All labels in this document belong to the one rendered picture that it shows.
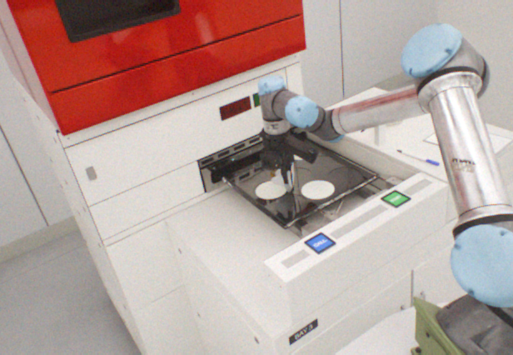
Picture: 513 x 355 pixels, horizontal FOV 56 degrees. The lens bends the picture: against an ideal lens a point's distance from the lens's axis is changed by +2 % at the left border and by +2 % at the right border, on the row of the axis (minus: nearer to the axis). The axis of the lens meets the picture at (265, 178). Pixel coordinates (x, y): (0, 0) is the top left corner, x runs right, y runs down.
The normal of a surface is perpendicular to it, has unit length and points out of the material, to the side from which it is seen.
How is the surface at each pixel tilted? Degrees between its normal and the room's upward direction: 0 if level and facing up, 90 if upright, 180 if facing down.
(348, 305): 90
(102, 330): 0
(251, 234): 0
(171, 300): 90
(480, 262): 54
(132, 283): 90
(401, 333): 0
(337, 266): 90
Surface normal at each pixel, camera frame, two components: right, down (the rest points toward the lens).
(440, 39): -0.73, -0.36
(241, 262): -0.13, -0.83
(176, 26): 0.56, 0.38
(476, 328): -0.41, -0.40
